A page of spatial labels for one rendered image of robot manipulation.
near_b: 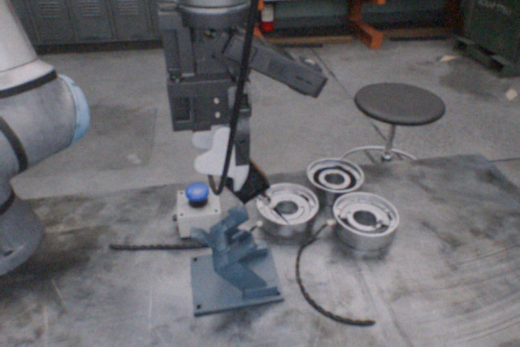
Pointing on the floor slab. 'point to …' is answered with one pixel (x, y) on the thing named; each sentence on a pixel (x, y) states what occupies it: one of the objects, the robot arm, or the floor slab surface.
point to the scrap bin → (491, 17)
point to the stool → (396, 111)
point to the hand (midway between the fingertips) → (240, 172)
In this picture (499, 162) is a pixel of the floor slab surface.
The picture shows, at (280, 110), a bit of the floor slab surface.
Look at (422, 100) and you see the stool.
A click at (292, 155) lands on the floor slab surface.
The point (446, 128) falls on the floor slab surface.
